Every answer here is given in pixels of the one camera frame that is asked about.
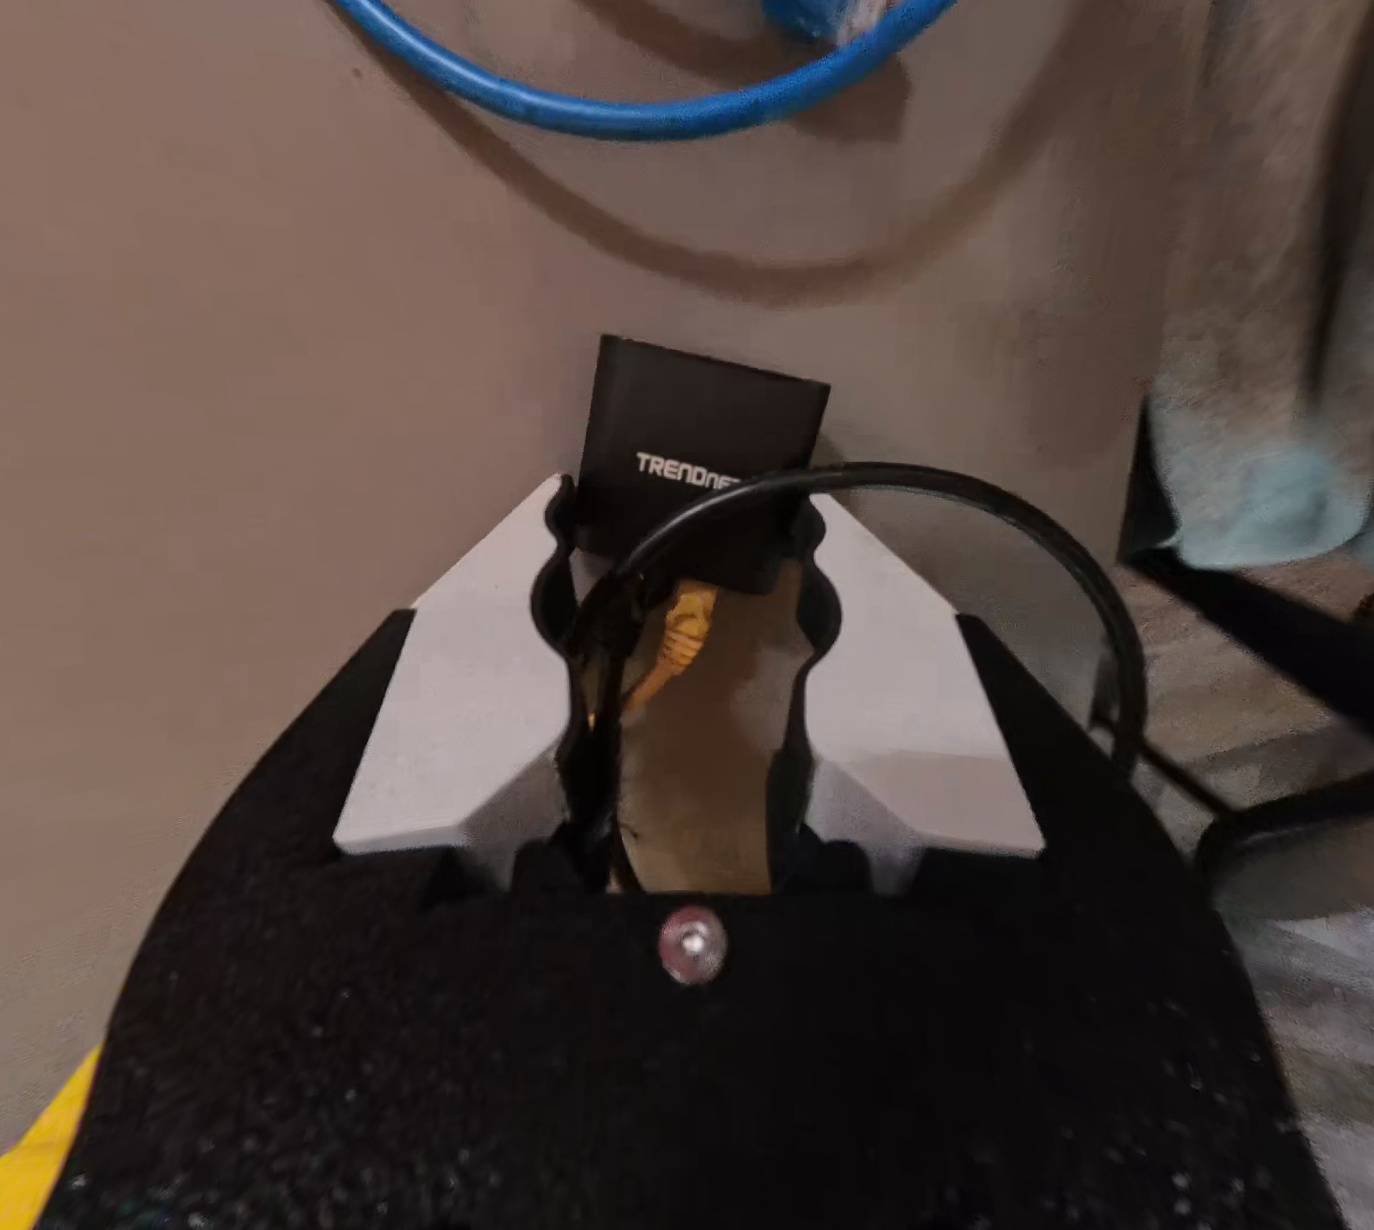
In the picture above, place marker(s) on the person's grey sweater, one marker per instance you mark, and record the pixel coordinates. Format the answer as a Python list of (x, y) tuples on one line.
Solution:
[(1277, 178)]

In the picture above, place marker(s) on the large yellow plastic bin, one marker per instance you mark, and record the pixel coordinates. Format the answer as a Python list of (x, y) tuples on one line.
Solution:
[(44, 1145)]

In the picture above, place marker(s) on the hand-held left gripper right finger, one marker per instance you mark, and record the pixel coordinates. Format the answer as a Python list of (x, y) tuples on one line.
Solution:
[(912, 716)]

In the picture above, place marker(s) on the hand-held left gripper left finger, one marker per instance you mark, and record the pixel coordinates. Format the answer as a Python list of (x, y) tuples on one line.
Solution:
[(462, 694)]

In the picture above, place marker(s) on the black metal frame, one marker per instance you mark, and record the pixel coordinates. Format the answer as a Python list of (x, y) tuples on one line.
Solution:
[(1267, 609)]

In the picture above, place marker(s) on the black network switch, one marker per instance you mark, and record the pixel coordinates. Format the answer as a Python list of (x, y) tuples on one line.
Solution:
[(698, 415)]

